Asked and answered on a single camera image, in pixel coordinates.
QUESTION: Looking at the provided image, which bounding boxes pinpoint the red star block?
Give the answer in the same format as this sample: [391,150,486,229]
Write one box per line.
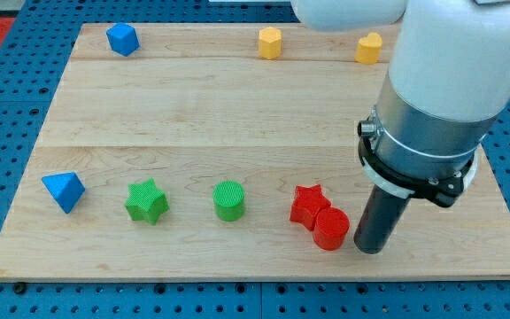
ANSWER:
[290,184,331,231]

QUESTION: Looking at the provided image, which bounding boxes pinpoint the yellow heart block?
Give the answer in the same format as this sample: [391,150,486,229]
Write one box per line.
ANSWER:
[354,32,383,65]

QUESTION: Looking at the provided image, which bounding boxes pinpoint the green star block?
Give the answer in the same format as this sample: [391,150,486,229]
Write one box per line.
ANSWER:
[125,178,170,225]

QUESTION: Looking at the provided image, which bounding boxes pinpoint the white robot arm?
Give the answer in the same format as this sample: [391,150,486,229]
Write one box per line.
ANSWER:
[292,0,510,207]

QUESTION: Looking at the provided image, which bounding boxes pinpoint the wooden board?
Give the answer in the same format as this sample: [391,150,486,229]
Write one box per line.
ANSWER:
[0,24,510,283]

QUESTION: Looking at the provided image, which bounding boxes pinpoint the red cylinder block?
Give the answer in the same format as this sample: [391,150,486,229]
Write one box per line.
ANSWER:
[313,207,350,251]

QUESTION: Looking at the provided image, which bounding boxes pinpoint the yellow hexagon block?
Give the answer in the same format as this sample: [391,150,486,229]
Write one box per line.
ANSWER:
[259,27,282,59]

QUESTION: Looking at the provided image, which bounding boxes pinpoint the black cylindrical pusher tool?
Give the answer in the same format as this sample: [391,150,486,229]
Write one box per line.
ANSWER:
[353,185,410,254]

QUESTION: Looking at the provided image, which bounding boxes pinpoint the blue pyramid block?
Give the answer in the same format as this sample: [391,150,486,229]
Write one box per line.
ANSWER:
[42,172,85,214]

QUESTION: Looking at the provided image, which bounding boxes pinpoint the green cylinder block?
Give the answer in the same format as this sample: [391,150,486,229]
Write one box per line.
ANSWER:
[212,180,245,222]

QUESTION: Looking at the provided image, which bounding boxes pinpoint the blue cube block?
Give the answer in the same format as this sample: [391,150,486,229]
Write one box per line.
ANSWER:
[106,22,140,57]

